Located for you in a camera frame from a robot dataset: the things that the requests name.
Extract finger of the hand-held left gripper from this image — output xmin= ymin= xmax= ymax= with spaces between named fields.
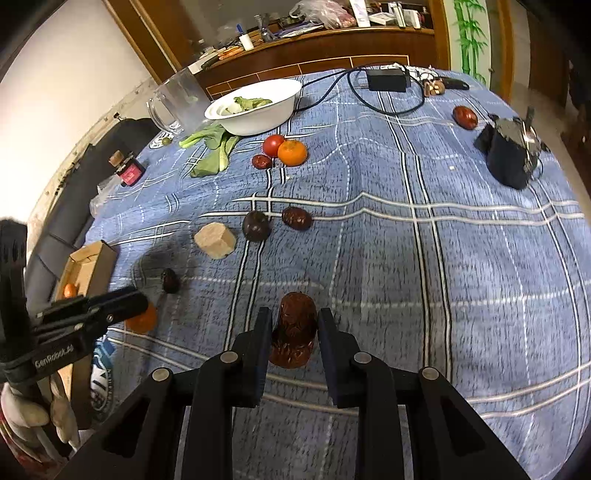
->
xmin=48 ymin=286 xmax=139 ymax=317
xmin=32 ymin=292 xmax=149 ymax=346

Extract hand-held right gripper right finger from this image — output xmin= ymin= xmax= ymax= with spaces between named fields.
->
xmin=318 ymin=308 xmax=532 ymax=480

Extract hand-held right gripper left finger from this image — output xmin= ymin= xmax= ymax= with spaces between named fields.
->
xmin=55 ymin=307 xmax=274 ymax=480

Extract cardboard box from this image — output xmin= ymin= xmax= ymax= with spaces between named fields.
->
xmin=54 ymin=240 xmax=120 ymax=430

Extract large red date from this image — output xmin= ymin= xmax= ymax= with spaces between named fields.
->
xmin=270 ymin=292 xmax=319 ymax=369

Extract person's left hand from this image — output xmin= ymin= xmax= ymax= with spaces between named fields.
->
xmin=0 ymin=373 xmax=80 ymax=463

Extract blue white printed cloth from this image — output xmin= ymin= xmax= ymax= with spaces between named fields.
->
xmin=90 ymin=337 xmax=112 ymax=411

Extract black sofa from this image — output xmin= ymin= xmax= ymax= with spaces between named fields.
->
xmin=25 ymin=117 xmax=158 ymax=301

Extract clear plastic wrapper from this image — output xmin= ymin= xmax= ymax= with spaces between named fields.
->
xmin=90 ymin=178 xmax=121 ymax=215

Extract small beige cake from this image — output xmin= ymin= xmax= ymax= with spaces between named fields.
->
xmin=194 ymin=223 xmax=237 ymax=260

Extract blue plaid tablecloth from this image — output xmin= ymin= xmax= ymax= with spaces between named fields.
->
xmin=88 ymin=69 xmax=591 ymax=480

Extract dark purple plum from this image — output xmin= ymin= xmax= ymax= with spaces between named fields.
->
xmin=242 ymin=211 xmax=271 ymax=243

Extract dark jar with pink label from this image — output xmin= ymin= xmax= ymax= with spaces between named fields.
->
xmin=109 ymin=150 xmax=146 ymax=186

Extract green bok choy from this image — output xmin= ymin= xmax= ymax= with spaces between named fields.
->
xmin=179 ymin=122 xmax=227 ymax=148
xmin=190 ymin=134 xmax=241 ymax=179

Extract clear plastic pitcher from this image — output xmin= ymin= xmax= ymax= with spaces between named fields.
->
xmin=147 ymin=67 xmax=208 ymax=136

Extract white bowl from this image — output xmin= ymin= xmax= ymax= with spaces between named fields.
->
xmin=204 ymin=78 xmax=303 ymax=136

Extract green leaves in bowl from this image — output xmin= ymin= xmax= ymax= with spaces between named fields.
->
xmin=221 ymin=96 xmax=273 ymax=116

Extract black pouch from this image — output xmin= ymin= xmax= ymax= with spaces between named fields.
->
xmin=475 ymin=108 xmax=550 ymax=191

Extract metal cup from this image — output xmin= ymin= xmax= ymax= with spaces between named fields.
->
xmin=255 ymin=14 xmax=275 ymax=43

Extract wooden counter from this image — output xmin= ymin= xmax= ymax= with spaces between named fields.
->
xmin=198 ymin=28 xmax=437 ymax=100

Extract pink plastic bag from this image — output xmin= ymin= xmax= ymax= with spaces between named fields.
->
xmin=288 ymin=0 xmax=358 ymax=28

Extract white and blue carton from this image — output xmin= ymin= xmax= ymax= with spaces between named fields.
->
xmin=348 ymin=0 xmax=370 ymax=26

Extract white boxes on counter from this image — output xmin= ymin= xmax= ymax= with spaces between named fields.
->
xmin=369 ymin=2 xmax=423 ymax=28

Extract black power adapter with cable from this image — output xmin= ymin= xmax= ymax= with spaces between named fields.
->
xmin=295 ymin=67 xmax=426 ymax=114

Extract bamboo wall sticker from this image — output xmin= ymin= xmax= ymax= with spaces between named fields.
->
xmin=452 ymin=0 xmax=490 ymax=86

